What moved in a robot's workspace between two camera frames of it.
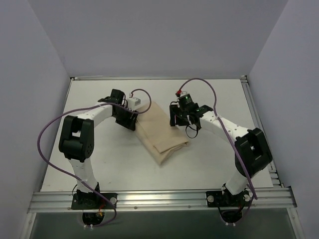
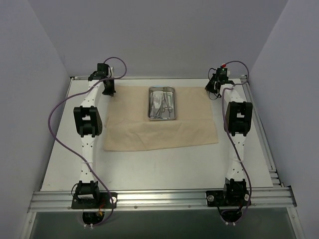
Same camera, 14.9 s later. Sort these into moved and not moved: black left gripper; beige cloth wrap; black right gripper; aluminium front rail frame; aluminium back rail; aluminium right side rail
Moved: beige cloth wrap; black left gripper; black right gripper
Not moved: aluminium back rail; aluminium right side rail; aluminium front rail frame
